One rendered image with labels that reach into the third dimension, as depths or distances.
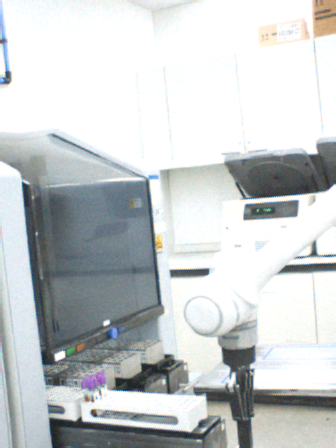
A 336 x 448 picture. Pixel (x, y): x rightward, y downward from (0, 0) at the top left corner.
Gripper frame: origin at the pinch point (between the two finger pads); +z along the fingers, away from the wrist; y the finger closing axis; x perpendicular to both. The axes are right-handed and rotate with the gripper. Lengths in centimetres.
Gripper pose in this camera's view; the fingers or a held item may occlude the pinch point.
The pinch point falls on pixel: (244, 432)
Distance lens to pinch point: 148.5
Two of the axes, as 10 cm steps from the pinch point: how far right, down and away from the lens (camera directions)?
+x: 8.9, -0.5, -4.5
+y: -4.5, 0.9, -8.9
